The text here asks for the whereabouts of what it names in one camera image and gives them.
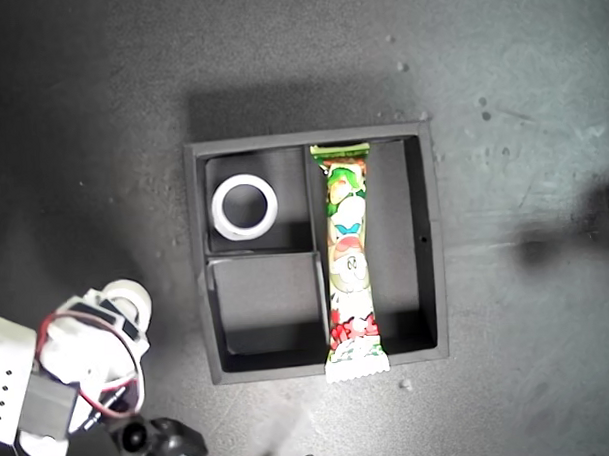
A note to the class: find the small white tape roll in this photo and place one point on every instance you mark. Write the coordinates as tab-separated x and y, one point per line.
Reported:
143	293

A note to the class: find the large white tape roll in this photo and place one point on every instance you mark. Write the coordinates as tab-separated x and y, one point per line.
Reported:
242	234

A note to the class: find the snack bar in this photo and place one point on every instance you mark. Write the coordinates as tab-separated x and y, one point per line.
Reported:
348	266

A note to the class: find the black tray with wells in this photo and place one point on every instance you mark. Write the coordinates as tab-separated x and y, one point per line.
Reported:
395	235

